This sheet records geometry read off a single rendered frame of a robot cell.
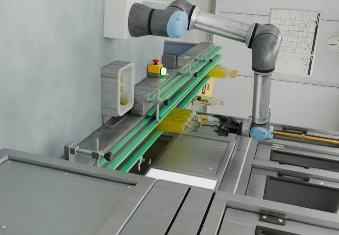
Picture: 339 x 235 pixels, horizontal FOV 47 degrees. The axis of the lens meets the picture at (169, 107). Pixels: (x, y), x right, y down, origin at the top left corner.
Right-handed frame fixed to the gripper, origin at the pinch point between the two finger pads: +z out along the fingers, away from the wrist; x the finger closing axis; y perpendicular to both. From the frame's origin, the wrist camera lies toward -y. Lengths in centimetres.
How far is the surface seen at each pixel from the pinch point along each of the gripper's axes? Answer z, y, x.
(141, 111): 27.8, 21.8, -9.1
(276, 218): -40, 110, -22
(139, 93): 32.1, 14.1, -15.8
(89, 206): 2, 122, -22
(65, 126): 40, 71, -17
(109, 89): 36, 41, -25
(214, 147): -7.0, 3.0, 12.5
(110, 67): 36, 39, -34
